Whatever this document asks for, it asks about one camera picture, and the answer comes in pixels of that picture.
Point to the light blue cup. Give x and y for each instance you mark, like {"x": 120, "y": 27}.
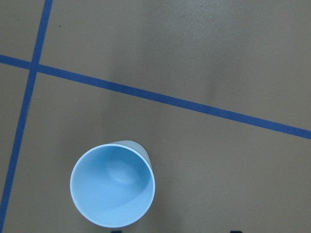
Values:
{"x": 113, "y": 185}

